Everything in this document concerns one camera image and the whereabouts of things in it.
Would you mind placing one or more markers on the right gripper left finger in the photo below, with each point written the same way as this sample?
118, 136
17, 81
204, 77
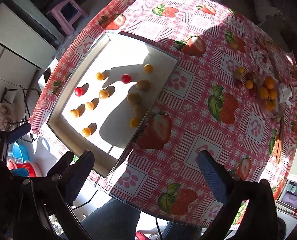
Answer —
75, 176

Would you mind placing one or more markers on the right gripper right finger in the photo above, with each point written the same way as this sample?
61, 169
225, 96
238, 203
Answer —
217, 177

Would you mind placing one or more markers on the green-brown round fruit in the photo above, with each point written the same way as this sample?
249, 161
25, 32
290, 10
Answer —
143, 85

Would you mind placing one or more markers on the yellow cherry tomato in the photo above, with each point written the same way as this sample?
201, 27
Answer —
249, 84
148, 68

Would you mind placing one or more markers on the white rectangular tray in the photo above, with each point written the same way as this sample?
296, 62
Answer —
92, 112

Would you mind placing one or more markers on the pink strawberry tablecloth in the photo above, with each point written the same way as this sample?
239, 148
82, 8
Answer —
199, 109

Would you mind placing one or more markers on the green-brown fruit on paw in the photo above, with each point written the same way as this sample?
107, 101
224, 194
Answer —
134, 98

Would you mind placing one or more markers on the glass fruit bowl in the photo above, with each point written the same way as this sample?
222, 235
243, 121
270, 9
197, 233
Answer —
268, 99

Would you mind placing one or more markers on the crumpled white tissue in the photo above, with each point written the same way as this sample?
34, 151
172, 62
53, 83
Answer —
285, 95

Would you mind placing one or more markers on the red cherry tomato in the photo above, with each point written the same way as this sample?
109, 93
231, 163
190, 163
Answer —
126, 78

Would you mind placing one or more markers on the orange kumquat in bowl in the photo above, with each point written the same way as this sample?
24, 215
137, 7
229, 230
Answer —
269, 83

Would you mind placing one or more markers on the purple plastic stool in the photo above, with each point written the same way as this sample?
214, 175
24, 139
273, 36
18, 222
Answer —
66, 13

